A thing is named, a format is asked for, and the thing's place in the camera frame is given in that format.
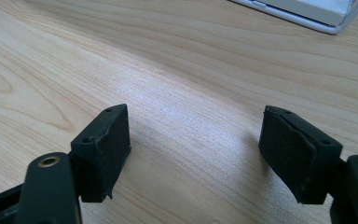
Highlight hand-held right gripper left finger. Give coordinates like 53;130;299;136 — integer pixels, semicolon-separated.
70;103;132;203

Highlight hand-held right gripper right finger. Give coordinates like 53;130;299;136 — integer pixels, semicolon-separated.
258;105;344;205

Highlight white wire shelf rack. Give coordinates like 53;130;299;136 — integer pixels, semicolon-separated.
228;0;358;35

